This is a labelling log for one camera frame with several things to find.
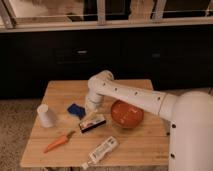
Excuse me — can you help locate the dark cabinet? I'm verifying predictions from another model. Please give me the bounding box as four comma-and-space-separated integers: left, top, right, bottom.
0, 26, 213, 99

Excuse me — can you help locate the white tube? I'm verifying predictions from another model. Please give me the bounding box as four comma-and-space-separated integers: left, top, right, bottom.
82, 136, 119, 170

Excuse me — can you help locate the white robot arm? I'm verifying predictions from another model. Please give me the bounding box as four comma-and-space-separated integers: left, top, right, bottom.
85, 70, 213, 171

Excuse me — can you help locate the orange bowl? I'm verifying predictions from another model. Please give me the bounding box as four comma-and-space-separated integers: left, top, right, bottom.
111, 100, 144, 129

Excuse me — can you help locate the blue sponge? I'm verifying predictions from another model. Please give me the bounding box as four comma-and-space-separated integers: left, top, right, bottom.
67, 103, 86, 120

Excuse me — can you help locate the white paper cup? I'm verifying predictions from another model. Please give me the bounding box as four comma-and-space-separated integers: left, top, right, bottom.
37, 104, 56, 128

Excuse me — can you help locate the black whiteboard eraser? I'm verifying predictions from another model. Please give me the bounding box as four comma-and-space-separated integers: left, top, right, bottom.
79, 114, 106, 133

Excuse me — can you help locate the orange toy carrot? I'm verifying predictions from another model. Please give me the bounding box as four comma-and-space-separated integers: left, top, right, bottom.
44, 131, 74, 153

